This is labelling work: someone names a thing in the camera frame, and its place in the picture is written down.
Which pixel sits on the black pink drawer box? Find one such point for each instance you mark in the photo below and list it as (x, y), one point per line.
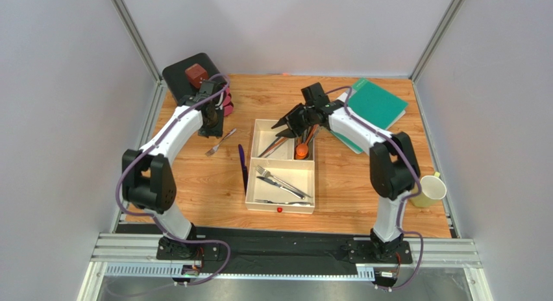
(176, 79)

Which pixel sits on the blue serrated knife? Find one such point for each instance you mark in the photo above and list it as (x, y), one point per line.
(244, 169)

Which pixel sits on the brown cube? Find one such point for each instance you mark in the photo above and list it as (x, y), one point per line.
(196, 75)

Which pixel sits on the white divided utensil tray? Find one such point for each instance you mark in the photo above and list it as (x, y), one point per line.
(281, 163)

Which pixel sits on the silver table knife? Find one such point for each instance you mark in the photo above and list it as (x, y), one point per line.
(280, 186)

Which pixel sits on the silver fork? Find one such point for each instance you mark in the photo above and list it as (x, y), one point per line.
(294, 203)
(216, 147)

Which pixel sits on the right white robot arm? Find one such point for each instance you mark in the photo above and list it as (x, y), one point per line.
(394, 170)

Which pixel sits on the blue-grey chopstick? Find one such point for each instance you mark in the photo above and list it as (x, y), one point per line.
(270, 147)

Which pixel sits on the silver fork front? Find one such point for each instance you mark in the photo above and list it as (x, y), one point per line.
(294, 203)

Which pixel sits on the green notebook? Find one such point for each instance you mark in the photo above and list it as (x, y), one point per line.
(375, 105)

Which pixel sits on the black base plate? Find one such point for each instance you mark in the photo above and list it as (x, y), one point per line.
(241, 251)

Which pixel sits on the orange chopstick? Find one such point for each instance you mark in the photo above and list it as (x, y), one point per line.
(284, 141)

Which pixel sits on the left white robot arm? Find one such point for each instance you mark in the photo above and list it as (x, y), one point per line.
(147, 179)

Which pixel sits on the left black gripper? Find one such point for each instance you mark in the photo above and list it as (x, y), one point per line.
(218, 130)

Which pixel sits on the silver fork diagonal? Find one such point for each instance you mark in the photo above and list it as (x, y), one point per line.
(265, 173)

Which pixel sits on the aluminium frame rail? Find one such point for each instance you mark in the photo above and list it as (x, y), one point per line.
(123, 267)

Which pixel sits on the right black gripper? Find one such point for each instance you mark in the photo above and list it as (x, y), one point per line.
(296, 119)

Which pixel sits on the yellow-green mug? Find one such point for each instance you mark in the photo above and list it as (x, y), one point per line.
(433, 191)

